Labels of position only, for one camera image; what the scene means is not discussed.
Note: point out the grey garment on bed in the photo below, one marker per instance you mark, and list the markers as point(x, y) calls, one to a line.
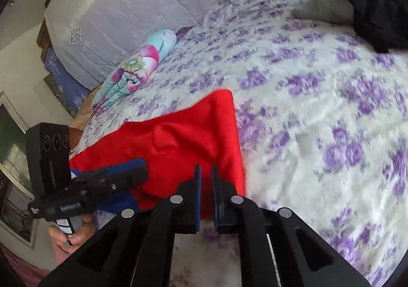
point(330, 11)

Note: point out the black garment on bed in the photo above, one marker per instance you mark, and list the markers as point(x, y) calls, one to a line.
point(382, 23)

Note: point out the folded turquoise floral blanket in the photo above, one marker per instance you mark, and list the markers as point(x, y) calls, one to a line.
point(135, 70)

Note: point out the framed mirror cabinet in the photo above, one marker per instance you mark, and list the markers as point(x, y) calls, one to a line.
point(16, 190)

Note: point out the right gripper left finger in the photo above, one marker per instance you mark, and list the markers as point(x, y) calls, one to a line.
point(134, 248)

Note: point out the blue cloth behind headboard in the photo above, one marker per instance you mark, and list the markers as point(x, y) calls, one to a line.
point(72, 92)

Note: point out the purple floral bed sheet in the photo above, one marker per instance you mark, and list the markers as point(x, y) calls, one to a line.
point(321, 118)

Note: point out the red blue white pants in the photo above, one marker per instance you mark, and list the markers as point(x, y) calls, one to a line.
point(172, 145)

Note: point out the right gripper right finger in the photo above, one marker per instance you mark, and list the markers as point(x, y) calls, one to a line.
point(277, 248)

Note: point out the person's left hand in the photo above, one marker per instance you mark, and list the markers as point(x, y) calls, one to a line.
point(70, 243)

